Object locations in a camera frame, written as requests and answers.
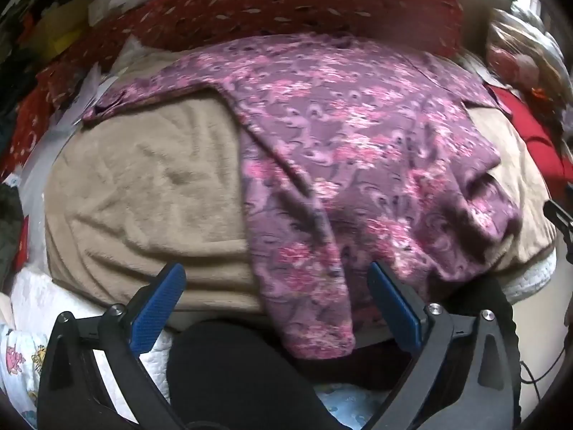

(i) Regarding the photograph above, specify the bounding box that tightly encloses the plastic-wrapped bundle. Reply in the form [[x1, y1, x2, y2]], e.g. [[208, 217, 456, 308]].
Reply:
[[486, 4, 565, 95]]

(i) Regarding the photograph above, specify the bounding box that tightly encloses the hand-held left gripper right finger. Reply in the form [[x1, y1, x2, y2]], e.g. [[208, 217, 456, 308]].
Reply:
[[367, 261, 520, 430]]

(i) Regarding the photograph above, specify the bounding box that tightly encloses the purple floral garment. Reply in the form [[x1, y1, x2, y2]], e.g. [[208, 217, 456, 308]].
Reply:
[[83, 33, 522, 361]]

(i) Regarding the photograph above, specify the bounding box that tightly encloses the beige fleece blanket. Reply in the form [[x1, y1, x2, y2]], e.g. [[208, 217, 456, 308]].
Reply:
[[45, 49, 558, 319]]

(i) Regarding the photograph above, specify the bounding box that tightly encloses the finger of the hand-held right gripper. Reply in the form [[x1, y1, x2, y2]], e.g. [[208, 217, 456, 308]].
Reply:
[[543, 199, 573, 245]]

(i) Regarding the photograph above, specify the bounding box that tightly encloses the dark green cloth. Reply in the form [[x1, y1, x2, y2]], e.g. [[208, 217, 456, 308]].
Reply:
[[0, 183, 23, 278]]

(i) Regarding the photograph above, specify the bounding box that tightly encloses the red patterned blanket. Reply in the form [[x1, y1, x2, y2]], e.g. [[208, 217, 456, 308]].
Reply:
[[9, 0, 464, 175]]

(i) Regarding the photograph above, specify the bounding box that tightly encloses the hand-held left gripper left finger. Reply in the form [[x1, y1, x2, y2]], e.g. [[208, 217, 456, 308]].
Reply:
[[37, 262, 198, 430]]

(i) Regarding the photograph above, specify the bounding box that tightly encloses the yellow box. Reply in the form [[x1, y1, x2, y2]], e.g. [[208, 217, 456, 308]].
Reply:
[[31, 0, 90, 54]]

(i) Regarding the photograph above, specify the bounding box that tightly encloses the person's black pants leg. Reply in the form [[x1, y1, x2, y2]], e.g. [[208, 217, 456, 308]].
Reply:
[[168, 273, 520, 430]]

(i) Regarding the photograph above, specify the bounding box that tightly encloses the plain red cloth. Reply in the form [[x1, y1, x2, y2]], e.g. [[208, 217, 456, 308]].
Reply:
[[488, 85, 573, 198]]

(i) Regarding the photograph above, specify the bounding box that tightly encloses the cartoon printed cloth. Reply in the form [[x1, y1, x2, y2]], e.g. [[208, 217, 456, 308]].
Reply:
[[0, 325, 50, 428]]

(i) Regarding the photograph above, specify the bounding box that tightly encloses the white quilted cover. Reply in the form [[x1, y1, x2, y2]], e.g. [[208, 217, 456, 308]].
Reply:
[[9, 248, 558, 408]]

